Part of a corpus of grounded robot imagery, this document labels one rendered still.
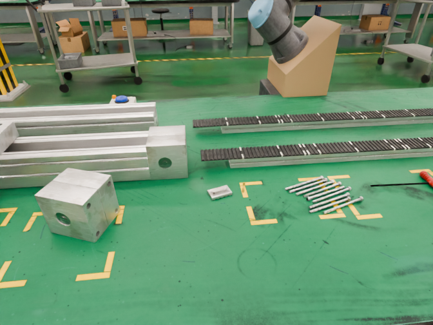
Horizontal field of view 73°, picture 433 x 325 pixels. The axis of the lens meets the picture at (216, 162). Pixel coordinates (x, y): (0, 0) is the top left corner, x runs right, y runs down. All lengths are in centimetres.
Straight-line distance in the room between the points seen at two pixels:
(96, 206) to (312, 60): 92
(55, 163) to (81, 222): 21
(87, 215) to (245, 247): 29
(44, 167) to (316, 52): 96
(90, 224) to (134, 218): 10
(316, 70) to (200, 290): 94
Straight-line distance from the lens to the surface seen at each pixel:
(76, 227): 61
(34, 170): 78
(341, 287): 55
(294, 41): 124
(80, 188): 59
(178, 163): 70
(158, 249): 57
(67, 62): 383
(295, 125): 97
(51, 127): 94
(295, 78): 120
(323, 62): 123
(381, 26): 669
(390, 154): 91
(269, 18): 120
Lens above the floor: 121
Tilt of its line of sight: 34 degrees down
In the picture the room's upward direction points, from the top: straight up
